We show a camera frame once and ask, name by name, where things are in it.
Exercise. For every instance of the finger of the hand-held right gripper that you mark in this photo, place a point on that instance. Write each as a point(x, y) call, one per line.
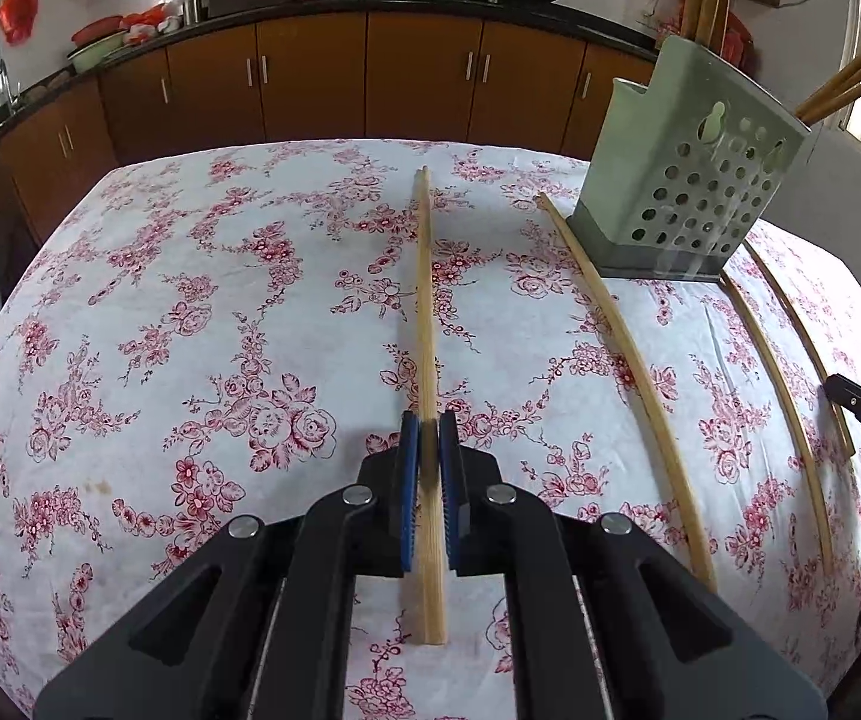
point(850, 397)

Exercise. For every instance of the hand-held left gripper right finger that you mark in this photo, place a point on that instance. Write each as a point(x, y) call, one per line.
point(451, 510)

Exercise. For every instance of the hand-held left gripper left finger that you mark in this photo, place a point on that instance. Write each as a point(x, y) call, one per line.
point(409, 502)

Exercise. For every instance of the green perforated utensil holder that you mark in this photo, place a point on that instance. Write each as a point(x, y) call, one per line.
point(700, 187)

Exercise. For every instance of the white red floral tablecloth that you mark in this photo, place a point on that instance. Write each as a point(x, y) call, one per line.
point(213, 315)

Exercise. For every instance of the brown wooden base cabinet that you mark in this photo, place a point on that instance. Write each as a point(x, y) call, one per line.
point(310, 82)

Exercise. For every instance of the black stone countertop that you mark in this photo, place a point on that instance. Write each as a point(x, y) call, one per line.
point(325, 6)

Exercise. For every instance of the steel cup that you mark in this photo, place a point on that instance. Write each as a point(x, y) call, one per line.
point(192, 11)

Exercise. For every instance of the green basin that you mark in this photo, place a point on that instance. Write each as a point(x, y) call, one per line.
point(96, 56)

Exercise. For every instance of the red and white bag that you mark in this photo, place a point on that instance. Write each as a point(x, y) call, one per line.
point(149, 19)

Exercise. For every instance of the red basin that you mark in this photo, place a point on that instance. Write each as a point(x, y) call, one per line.
point(96, 30)

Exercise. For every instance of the steel faucet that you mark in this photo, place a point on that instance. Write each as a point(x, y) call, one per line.
point(9, 86)

